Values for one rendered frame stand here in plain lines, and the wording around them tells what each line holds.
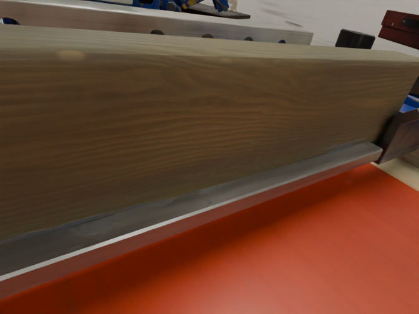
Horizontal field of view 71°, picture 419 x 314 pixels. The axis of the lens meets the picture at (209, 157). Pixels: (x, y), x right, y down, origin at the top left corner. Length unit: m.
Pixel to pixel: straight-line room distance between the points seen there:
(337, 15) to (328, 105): 2.31
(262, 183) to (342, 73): 0.08
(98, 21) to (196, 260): 0.24
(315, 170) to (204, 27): 0.25
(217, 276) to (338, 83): 0.12
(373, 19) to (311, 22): 0.47
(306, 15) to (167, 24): 2.32
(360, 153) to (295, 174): 0.07
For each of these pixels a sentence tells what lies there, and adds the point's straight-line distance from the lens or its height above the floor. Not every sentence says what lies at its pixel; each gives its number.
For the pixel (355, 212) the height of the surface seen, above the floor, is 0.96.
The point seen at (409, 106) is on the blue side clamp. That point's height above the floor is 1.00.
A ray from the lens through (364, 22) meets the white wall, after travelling 2.38.
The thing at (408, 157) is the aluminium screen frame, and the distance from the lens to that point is 0.37.
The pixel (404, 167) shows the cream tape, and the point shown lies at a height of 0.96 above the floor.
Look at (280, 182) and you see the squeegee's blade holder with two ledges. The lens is 0.17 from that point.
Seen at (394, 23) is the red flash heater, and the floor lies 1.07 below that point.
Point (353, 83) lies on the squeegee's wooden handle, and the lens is 0.20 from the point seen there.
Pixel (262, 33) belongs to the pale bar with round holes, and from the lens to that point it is 0.45.
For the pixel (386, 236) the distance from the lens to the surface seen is 0.24.
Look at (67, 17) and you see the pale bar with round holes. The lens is 0.32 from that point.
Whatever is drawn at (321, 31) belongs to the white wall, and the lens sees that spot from 2.54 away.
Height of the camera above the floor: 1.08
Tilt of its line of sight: 30 degrees down
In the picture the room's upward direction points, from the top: 12 degrees clockwise
